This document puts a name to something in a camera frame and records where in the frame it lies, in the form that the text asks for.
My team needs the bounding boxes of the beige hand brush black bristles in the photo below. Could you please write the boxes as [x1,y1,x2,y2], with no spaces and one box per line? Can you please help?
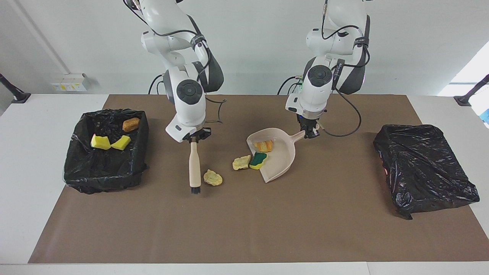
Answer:
[189,141,202,194]

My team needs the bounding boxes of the beige plastic dustpan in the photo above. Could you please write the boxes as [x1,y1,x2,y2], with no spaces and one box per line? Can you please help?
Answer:
[246,124,321,183]

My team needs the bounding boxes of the pale yellow food toy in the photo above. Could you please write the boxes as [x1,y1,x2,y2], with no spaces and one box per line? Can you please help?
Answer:
[232,155,252,171]
[203,169,223,187]

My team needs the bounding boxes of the green and yellow sponge piece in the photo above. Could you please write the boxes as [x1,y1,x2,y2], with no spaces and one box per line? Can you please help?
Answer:
[249,152,268,170]

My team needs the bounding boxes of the brown bread roll toy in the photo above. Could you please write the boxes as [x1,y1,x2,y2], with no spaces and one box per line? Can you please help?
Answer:
[122,118,141,133]

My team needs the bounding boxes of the wedge yellow sponge piece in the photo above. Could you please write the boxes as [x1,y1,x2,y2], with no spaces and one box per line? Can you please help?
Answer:
[111,135,131,151]

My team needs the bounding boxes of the notched yellow sponge piece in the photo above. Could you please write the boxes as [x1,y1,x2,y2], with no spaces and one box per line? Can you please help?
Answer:
[91,133,112,150]

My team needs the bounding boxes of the open bin with black bag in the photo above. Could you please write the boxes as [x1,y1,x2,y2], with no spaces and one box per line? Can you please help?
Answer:
[63,109,149,194]

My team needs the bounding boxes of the bin covered by black bag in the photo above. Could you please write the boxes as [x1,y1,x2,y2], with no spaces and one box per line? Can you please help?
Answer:
[373,124,480,220]

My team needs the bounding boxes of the brown table mat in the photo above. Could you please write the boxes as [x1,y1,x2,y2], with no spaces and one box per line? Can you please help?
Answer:
[28,94,489,264]

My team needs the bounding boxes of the blue and white object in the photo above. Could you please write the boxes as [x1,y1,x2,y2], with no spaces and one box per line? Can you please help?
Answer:
[469,94,489,128]

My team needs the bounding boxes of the black left arm base cable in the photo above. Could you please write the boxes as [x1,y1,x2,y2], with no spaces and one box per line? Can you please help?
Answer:
[278,74,306,95]

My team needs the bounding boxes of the black arm base cable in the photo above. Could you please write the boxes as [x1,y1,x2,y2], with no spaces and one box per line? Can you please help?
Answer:
[148,74,168,95]
[278,74,306,95]

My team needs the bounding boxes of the black right arm base cable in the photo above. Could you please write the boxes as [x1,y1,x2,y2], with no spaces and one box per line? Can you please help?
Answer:
[148,74,168,95]

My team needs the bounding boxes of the white wall socket box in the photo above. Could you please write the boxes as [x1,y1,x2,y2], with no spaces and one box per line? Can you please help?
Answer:
[51,73,91,92]

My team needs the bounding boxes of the black camera stand clamp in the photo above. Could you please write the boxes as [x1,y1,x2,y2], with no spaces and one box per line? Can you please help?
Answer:
[0,73,31,104]
[454,74,489,107]

